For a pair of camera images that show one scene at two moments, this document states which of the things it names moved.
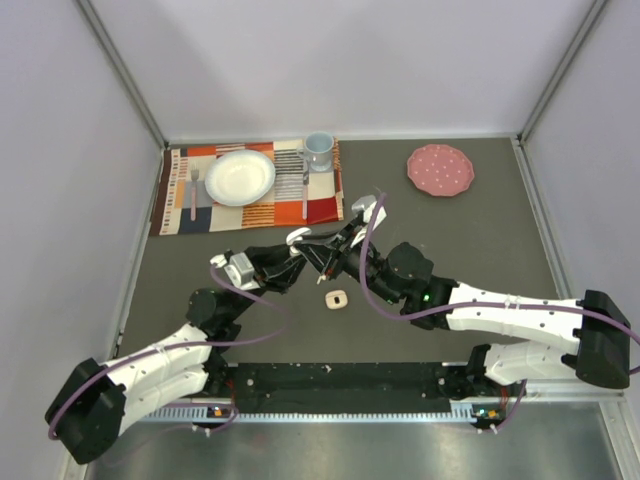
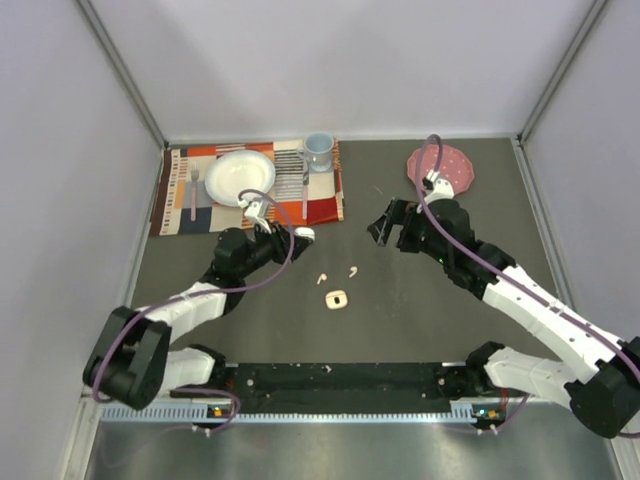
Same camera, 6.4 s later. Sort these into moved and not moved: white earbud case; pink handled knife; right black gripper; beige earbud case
Moved: right black gripper
Not moved: white earbud case; beige earbud case; pink handled knife
